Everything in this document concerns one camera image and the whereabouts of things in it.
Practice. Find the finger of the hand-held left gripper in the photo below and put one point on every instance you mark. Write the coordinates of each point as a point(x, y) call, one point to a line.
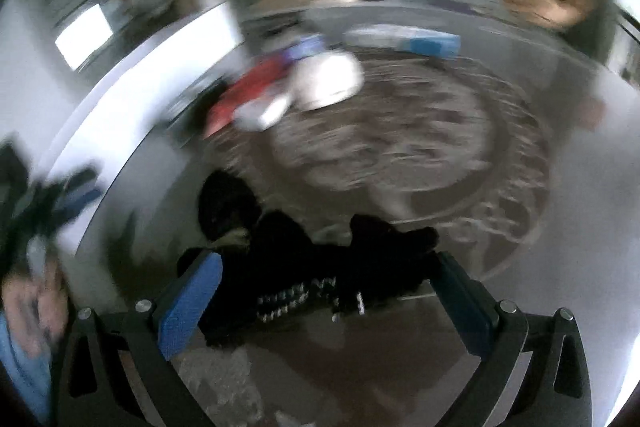
point(77, 198)

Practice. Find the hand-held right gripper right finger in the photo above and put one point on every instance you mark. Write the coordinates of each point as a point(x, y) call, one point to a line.
point(465, 307)

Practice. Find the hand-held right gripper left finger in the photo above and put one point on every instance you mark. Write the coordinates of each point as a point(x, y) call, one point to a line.
point(190, 302)

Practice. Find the black cloth with white print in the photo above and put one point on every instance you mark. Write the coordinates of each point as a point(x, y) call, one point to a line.
point(300, 262)

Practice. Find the red packet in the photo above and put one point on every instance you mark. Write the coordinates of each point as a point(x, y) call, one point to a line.
point(245, 94)

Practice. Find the white sunscreen bottle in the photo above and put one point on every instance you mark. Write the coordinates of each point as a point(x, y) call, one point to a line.
point(327, 79)

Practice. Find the person's left forearm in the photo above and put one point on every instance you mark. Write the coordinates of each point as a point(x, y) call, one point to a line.
point(20, 372)

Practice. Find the round patterned desktop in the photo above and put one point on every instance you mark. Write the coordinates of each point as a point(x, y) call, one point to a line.
point(525, 187)

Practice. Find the person's left hand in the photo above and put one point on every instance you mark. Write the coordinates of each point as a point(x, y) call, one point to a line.
point(35, 307)

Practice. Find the white partition counter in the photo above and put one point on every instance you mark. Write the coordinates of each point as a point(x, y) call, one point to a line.
point(150, 77)

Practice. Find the window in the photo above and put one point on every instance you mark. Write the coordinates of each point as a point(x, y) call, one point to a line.
point(82, 38)

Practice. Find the blue and white toothpaste box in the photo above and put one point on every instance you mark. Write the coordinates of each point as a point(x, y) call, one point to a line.
point(420, 43)

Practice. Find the purple toy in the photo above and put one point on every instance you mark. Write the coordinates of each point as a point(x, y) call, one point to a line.
point(302, 48)

